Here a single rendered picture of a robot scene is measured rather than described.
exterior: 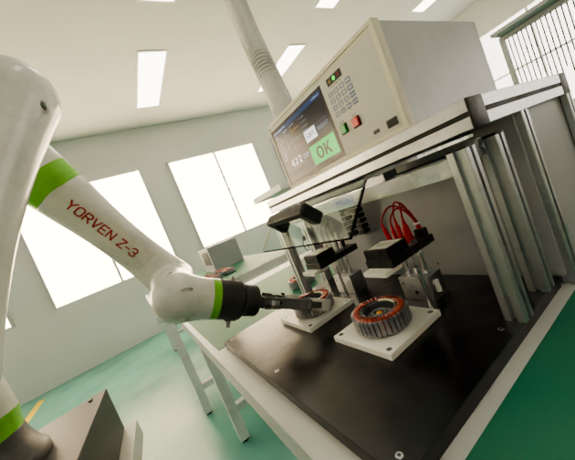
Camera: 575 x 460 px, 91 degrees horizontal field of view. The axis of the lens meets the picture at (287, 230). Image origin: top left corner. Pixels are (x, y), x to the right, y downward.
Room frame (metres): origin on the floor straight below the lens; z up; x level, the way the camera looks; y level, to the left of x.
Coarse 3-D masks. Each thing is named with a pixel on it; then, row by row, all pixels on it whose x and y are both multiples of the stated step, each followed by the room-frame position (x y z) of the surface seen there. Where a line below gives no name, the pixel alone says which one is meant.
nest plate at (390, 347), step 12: (420, 312) 0.53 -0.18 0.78; (432, 312) 0.51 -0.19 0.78; (408, 324) 0.50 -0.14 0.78; (420, 324) 0.49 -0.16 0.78; (336, 336) 0.57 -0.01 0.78; (348, 336) 0.55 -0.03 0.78; (360, 336) 0.53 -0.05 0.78; (396, 336) 0.48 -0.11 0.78; (408, 336) 0.47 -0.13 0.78; (360, 348) 0.50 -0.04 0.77; (372, 348) 0.48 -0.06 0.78; (384, 348) 0.46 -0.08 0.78; (396, 348) 0.45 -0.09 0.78
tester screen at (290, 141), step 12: (312, 96) 0.68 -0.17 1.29; (300, 108) 0.73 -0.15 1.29; (312, 108) 0.70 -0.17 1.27; (324, 108) 0.67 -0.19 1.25; (288, 120) 0.79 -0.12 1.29; (300, 120) 0.75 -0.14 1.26; (312, 120) 0.71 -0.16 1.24; (276, 132) 0.86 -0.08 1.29; (288, 132) 0.81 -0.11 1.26; (300, 132) 0.76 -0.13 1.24; (324, 132) 0.69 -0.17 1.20; (288, 144) 0.82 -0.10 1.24; (300, 144) 0.78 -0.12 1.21; (312, 144) 0.74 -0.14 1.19; (288, 156) 0.84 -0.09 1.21; (288, 168) 0.86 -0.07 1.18; (312, 168) 0.77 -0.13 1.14
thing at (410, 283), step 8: (432, 272) 0.58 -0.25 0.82; (440, 272) 0.59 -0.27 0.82; (400, 280) 0.63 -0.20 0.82; (408, 280) 0.61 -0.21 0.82; (416, 280) 0.59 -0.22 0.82; (424, 280) 0.57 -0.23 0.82; (432, 280) 0.57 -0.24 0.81; (440, 280) 0.58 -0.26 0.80; (408, 288) 0.62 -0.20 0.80; (416, 288) 0.60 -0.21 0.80; (432, 288) 0.57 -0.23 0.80; (408, 296) 0.62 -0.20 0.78; (416, 296) 0.60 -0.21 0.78; (424, 296) 0.59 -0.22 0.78; (432, 296) 0.57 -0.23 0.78; (440, 296) 0.58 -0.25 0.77
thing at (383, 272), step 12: (384, 240) 0.61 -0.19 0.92; (396, 240) 0.57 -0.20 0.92; (420, 240) 0.58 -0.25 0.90; (432, 240) 0.60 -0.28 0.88; (372, 252) 0.57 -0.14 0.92; (384, 252) 0.54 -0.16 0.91; (396, 252) 0.55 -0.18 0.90; (408, 252) 0.56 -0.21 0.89; (420, 252) 0.59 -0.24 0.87; (372, 264) 0.58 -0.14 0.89; (384, 264) 0.55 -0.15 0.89; (396, 264) 0.54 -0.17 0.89; (408, 264) 0.63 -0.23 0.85; (372, 276) 0.56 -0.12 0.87; (384, 276) 0.53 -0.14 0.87
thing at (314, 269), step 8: (320, 248) 0.82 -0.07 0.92; (328, 248) 0.77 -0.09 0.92; (344, 248) 0.80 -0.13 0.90; (352, 248) 0.80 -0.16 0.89; (304, 256) 0.80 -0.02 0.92; (312, 256) 0.76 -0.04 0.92; (320, 256) 0.75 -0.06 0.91; (328, 256) 0.76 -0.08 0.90; (336, 256) 0.77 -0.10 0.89; (344, 256) 0.80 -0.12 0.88; (312, 264) 0.77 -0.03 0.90; (320, 264) 0.75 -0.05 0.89; (328, 264) 0.76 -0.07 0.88; (344, 264) 0.82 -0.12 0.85; (304, 272) 0.79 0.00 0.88; (312, 272) 0.75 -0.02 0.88; (320, 272) 0.75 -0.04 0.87
